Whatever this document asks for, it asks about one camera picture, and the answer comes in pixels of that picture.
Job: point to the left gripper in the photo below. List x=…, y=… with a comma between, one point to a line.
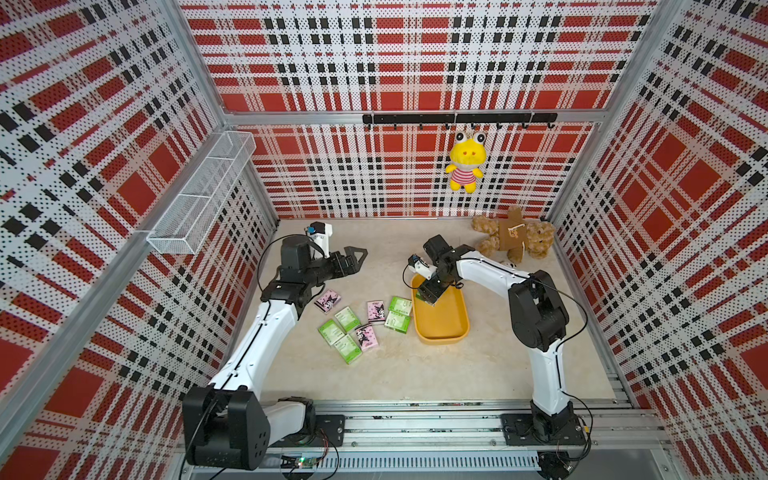
x=336, y=258

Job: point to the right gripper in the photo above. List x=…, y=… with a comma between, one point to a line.
x=430, y=291

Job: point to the green tissue pack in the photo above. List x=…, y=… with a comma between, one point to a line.
x=331, y=332
x=347, y=319
x=397, y=322
x=348, y=349
x=400, y=305

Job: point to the yellow plastic storage box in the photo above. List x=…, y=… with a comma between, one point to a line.
x=446, y=322

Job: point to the pink tissue pack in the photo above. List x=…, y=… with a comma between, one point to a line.
x=366, y=337
x=376, y=311
x=327, y=301

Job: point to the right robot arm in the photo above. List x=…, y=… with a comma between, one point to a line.
x=538, y=317

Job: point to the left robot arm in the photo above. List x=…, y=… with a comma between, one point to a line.
x=225, y=424

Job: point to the brown teddy bear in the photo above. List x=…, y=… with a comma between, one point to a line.
x=514, y=235

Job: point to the green tissue pack bottom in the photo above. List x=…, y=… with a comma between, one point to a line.
x=348, y=349

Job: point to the yellow frog plush toy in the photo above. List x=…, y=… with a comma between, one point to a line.
x=466, y=156

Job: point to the green circuit board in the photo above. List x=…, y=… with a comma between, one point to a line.
x=297, y=463

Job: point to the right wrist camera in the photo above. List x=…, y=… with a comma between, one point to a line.
x=418, y=266

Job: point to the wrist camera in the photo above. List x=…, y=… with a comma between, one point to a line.
x=418, y=266
x=320, y=233

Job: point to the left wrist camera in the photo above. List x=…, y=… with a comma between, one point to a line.
x=320, y=233

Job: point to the white wire mesh basket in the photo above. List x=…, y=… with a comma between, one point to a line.
x=186, y=223

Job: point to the black hook rail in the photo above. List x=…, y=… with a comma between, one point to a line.
x=523, y=118

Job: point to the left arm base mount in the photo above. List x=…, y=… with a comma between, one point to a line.
x=326, y=427

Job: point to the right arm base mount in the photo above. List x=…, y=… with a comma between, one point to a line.
x=530, y=430

